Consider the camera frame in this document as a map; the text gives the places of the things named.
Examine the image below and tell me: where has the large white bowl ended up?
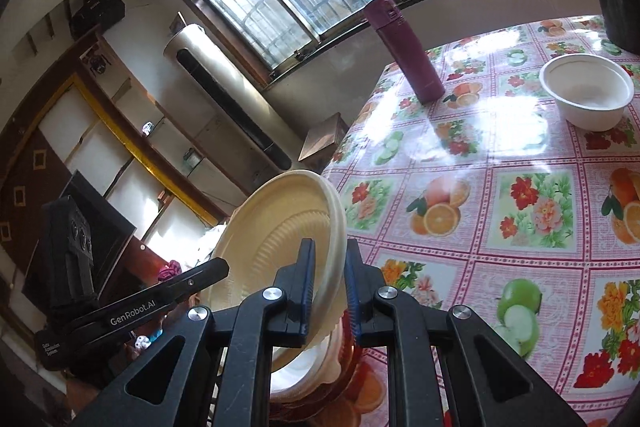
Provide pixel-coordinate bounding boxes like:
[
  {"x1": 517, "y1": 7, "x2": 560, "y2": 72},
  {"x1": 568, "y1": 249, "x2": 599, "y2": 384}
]
[{"x1": 539, "y1": 53, "x2": 635, "y2": 131}]

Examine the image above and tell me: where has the black television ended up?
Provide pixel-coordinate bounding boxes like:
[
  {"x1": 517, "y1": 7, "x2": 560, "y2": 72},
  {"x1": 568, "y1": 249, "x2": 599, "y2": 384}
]
[{"x1": 22, "y1": 169, "x2": 138, "y2": 308}]

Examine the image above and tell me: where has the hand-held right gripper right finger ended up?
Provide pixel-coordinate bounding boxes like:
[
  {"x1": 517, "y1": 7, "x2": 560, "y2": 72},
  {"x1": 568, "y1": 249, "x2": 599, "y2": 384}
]
[{"x1": 344, "y1": 238, "x2": 586, "y2": 427}]

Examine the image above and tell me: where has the floral fruit print tablecloth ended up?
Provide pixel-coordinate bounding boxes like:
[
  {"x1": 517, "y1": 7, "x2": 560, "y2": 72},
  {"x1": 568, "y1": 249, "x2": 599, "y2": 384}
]
[{"x1": 320, "y1": 14, "x2": 640, "y2": 427}]

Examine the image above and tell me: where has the purple cloth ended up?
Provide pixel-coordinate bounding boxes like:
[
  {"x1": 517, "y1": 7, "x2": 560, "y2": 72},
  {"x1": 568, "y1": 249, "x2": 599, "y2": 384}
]
[{"x1": 157, "y1": 259, "x2": 183, "y2": 283}]

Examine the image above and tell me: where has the maroon thermos bottle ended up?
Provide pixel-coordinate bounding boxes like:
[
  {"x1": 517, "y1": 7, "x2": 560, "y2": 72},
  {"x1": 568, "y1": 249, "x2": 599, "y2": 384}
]
[{"x1": 362, "y1": 0, "x2": 446, "y2": 104}]

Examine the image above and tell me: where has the brown cardboard box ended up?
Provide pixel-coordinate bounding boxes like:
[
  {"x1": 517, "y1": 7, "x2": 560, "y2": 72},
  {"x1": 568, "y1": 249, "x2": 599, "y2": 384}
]
[{"x1": 298, "y1": 113, "x2": 349, "y2": 172}]

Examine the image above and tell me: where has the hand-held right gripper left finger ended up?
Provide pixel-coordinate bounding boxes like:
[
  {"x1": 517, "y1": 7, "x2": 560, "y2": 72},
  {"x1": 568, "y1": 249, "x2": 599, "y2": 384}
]
[{"x1": 72, "y1": 238, "x2": 317, "y2": 427}]

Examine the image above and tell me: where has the beige standing air conditioner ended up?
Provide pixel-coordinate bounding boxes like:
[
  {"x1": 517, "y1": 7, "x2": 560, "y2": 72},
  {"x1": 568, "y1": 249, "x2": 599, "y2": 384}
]
[{"x1": 163, "y1": 23, "x2": 292, "y2": 171}]

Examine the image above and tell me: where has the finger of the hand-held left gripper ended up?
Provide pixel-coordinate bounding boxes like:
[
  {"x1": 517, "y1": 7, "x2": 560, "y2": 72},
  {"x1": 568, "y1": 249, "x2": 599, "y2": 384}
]
[{"x1": 162, "y1": 257, "x2": 231, "y2": 305}]

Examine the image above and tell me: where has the small white bowl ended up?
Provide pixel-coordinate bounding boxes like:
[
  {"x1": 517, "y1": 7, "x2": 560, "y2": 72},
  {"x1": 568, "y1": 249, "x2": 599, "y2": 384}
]
[{"x1": 267, "y1": 337, "x2": 341, "y2": 403}]

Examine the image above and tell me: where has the wooden wall cabinet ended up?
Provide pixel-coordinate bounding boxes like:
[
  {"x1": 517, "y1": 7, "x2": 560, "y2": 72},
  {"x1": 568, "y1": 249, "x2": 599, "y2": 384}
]
[{"x1": 0, "y1": 27, "x2": 236, "y2": 288}]

